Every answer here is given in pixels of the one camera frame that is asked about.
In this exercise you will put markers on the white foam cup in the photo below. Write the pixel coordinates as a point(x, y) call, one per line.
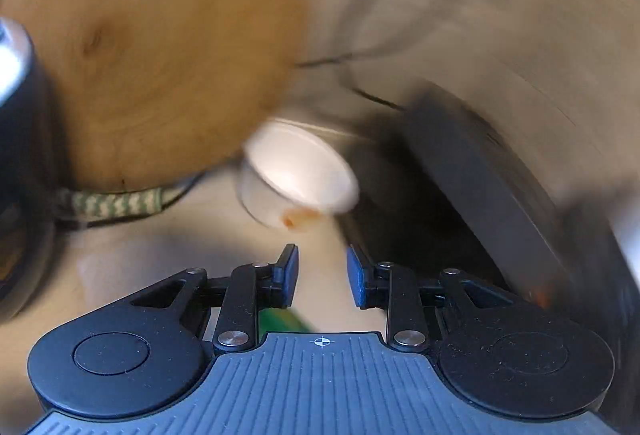
point(300, 165)

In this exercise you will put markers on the round wooden board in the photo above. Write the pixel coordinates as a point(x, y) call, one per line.
point(150, 50)

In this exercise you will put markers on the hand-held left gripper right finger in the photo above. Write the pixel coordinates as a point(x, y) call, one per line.
point(356, 275)

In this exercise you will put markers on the black metal-rimmed container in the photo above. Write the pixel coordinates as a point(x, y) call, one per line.
point(25, 165)

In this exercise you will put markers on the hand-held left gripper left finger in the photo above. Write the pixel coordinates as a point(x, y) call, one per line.
point(290, 275)

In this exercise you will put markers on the grey black rice cooker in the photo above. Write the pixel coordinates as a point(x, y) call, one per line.
point(480, 195)

